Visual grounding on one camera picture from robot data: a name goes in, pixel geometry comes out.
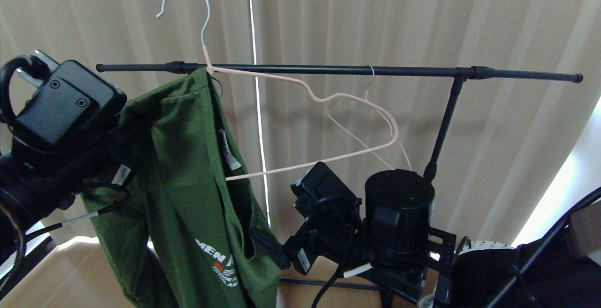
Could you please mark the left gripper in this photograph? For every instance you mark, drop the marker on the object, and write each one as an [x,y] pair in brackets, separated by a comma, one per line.
[94,162]

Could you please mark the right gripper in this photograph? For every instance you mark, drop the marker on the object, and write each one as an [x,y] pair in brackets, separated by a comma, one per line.
[328,244]

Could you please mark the green printed shirt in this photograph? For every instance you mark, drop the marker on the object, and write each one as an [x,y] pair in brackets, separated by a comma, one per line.
[188,181]

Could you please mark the pink clothes hanger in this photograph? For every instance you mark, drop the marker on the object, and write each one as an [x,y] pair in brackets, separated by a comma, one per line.
[205,53]
[357,139]

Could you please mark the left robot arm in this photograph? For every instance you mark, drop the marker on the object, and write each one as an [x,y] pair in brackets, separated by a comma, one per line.
[19,200]

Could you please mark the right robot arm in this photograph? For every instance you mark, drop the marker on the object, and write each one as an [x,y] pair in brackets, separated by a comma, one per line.
[399,209]

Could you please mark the white laundry basket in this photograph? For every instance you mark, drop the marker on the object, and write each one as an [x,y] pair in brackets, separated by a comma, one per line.
[488,245]

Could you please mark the black clothes rack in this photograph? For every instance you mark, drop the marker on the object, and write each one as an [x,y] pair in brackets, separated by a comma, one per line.
[328,70]

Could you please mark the beige curtain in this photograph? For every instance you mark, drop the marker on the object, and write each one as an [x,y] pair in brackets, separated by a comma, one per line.
[493,17]

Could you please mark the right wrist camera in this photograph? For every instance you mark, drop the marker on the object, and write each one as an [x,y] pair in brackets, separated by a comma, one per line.
[324,190]

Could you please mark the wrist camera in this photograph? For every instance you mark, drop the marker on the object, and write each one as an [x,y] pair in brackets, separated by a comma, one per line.
[324,190]
[65,106]

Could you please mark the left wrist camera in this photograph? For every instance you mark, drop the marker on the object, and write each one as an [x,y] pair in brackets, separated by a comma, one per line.
[65,106]

